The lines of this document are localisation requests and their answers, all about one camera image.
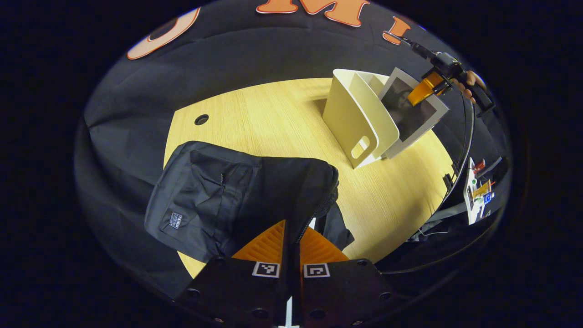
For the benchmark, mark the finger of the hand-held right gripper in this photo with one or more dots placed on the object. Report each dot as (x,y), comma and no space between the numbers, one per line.
(426,89)

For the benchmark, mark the black schoolbag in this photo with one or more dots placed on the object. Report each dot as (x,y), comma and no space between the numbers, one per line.
(205,191)

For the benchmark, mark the white bookshelf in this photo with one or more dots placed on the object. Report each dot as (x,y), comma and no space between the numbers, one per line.
(350,114)

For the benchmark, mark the white board with electronics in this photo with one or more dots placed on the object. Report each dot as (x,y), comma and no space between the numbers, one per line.
(471,200)

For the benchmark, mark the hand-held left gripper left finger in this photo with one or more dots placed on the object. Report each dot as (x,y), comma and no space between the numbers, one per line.
(286,287)

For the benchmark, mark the grey photo cover book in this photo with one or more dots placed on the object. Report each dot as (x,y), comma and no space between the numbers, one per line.
(410,118)

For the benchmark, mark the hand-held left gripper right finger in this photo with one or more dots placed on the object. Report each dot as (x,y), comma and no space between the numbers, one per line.
(299,282)

